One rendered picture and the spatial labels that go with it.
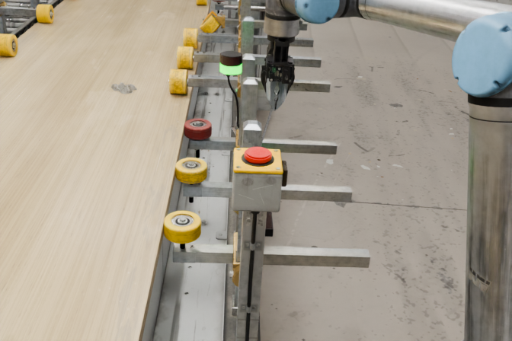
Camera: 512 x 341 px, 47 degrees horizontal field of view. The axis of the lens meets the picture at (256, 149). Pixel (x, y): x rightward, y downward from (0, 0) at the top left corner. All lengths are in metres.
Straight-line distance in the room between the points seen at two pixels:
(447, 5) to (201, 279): 0.89
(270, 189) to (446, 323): 1.77
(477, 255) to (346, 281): 1.64
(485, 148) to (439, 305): 1.71
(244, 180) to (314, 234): 2.03
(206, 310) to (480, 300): 0.70
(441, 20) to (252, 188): 0.55
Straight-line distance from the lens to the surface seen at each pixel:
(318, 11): 1.34
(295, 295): 2.48
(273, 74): 1.50
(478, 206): 0.97
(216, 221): 1.78
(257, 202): 0.84
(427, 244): 2.93
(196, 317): 1.46
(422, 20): 1.23
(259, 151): 0.84
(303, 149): 1.73
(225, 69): 1.57
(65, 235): 1.26
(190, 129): 1.67
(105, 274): 1.15
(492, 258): 0.98
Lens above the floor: 1.62
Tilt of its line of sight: 27 degrees down
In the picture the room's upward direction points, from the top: 4 degrees clockwise
